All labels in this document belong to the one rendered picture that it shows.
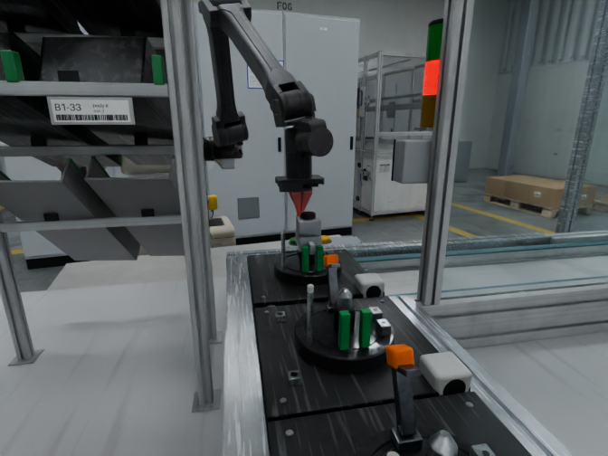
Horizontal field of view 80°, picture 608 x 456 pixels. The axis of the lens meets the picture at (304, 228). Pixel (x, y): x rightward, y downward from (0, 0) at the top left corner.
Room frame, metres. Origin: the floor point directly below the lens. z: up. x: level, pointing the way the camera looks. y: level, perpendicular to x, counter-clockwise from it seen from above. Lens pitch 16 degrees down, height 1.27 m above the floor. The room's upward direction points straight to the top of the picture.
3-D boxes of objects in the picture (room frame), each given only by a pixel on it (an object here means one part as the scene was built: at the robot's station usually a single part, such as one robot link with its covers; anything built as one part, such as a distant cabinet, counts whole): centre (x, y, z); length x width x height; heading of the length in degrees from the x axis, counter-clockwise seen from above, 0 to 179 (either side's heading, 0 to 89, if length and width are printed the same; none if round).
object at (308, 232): (0.70, -0.01, 1.06); 0.08 x 0.04 x 0.07; 9
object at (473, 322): (0.74, -0.31, 0.91); 0.84 x 0.28 x 0.10; 101
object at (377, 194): (6.09, -0.90, 1.13); 2.66 x 1.46 x 2.25; 19
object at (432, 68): (0.62, -0.22, 1.33); 0.05 x 0.05 x 0.05
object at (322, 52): (4.15, -0.11, 1.12); 0.80 x 0.54 x 2.25; 109
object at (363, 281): (0.63, -0.12, 0.97); 0.05 x 0.05 x 0.04; 11
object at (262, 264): (0.70, -0.01, 0.96); 0.24 x 0.24 x 0.02; 11
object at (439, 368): (0.45, -0.06, 1.01); 0.24 x 0.24 x 0.13; 11
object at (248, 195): (3.89, 0.65, 1.12); 0.80 x 0.54 x 2.25; 109
